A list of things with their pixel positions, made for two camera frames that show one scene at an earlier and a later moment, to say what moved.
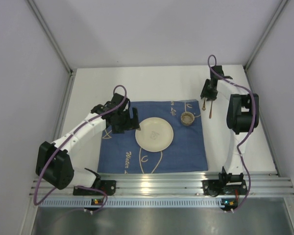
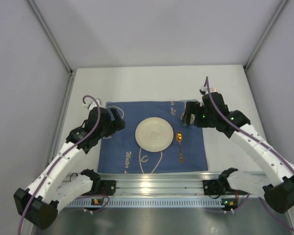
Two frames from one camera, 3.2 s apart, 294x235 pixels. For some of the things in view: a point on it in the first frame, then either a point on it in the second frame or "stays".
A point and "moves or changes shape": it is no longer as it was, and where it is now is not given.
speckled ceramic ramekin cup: (187, 118) stays
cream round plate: (156, 134) stays
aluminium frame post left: (50, 36) stays
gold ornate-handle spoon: (204, 107) moves or changes shape
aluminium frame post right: (259, 44) stays
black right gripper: (209, 94) → (196, 115)
